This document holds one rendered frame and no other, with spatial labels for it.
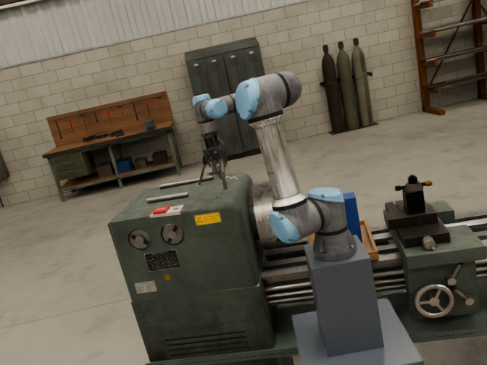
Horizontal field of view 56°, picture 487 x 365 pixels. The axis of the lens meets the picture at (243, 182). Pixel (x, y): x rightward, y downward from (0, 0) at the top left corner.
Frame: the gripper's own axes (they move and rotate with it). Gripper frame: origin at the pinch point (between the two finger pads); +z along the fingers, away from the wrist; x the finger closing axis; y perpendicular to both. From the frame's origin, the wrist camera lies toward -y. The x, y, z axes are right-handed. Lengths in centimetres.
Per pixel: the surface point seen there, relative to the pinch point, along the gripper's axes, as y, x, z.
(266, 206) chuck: 0.9, 16.7, 17.3
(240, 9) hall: -673, -46, -119
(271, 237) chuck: 2.5, 16.2, 31.5
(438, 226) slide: 4, 86, 37
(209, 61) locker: -599, -109, -46
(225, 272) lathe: 13.7, -4.8, 39.4
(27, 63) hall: -591, -425, -110
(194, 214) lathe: 13.8, -11.6, 10.8
